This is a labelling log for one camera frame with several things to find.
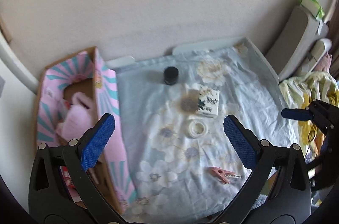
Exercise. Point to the green white tissue box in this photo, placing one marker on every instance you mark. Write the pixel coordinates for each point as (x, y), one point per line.
(314, 8)

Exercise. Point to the black cosmetic jar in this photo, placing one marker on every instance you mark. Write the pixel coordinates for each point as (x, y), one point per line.
(171, 75)

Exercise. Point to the red snack box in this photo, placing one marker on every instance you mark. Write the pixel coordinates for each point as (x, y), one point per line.
(69, 184)

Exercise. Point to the pink clothespin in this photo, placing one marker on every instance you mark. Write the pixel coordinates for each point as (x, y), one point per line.
(223, 175)

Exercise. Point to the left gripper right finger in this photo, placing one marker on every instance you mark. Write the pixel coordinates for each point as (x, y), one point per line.
(290, 197)

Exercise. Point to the grey cushion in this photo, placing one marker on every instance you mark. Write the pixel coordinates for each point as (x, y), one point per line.
(318, 58)
(298, 36)

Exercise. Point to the white tissue pack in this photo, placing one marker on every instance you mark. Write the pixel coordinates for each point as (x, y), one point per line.
(208, 102)

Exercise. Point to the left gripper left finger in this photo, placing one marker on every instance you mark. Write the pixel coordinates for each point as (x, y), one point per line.
(49, 198)

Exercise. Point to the cardboard box pink lining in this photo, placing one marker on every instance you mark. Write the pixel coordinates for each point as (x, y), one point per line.
(87, 72)

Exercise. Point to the floral light blue cloth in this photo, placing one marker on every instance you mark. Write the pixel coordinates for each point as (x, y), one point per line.
(172, 113)

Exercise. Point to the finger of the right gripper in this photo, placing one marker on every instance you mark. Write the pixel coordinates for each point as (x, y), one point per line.
(296, 114)

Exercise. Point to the clear tape roll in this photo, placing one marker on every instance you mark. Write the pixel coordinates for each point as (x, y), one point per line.
(197, 128)

